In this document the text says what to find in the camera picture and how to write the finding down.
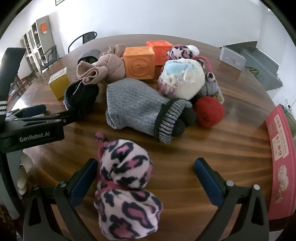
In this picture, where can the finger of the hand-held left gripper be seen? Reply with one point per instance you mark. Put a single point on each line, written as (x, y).
(67, 117)
(32, 110)

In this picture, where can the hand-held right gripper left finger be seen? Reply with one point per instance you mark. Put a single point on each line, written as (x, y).
(83, 183)

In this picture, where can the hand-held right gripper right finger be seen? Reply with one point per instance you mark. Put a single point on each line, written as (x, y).
(208, 183)

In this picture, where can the black sock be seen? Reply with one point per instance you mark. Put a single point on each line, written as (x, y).
(81, 95)

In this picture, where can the leopard print plush toy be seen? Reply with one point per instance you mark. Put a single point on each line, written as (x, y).
(127, 162)
(179, 52)

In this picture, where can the dark grey sock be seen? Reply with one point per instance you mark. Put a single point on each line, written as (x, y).
(183, 121)
(89, 55)

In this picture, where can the beige sock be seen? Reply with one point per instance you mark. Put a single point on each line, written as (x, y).
(111, 67)

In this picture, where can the red ball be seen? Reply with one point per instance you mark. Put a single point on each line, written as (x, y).
(209, 112)

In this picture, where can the grey knit sock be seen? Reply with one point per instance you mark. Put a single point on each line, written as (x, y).
(136, 104)

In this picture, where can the pink cardboard box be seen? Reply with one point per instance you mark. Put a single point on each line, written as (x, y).
(279, 173)

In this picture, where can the wooden desktop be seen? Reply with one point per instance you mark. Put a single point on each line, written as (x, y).
(185, 157)

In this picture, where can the person's left hand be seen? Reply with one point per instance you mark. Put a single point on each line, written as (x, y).
(23, 176)

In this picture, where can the wooden chair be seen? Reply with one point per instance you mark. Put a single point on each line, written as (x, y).
(22, 82)

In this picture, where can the yellow box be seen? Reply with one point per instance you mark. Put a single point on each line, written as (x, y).
(59, 85)

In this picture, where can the black panel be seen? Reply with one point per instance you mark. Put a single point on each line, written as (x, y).
(12, 69)

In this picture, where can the black metal chair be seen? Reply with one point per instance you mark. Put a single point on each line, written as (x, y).
(89, 37)
(51, 52)

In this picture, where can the dark grey rolled sock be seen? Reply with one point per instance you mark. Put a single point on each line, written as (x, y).
(89, 55)

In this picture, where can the grey shelf cabinet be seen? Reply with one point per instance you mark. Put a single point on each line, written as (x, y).
(38, 44)

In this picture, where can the orange sign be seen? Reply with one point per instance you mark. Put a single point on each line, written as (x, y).
(44, 27)

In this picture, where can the orange cube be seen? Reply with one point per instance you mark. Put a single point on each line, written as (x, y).
(138, 63)
(161, 49)

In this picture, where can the grey mouse toy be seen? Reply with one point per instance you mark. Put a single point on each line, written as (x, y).
(211, 89)

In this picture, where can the white fuzzy sock ball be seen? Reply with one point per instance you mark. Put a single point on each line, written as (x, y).
(185, 78)

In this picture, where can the green potted plant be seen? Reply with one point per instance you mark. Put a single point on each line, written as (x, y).
(253, 70)

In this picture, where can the grey tin box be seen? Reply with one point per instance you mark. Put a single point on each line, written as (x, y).
(231, 56)

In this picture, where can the grey staircase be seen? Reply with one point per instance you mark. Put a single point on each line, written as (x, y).
(263, 62)

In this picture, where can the framed wall picture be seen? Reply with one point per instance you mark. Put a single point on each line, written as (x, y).
(59, 1)

